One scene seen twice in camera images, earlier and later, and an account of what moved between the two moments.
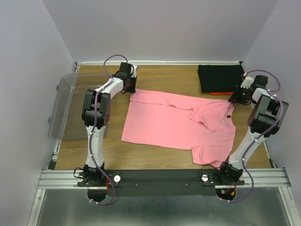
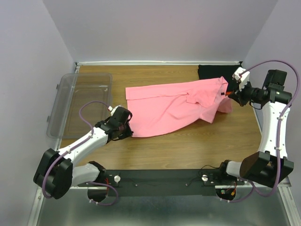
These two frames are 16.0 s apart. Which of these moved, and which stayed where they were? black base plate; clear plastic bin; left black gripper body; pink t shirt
Moved: pink t shirt; left black gripper body
Stayed: clear plastic bin; black base plate
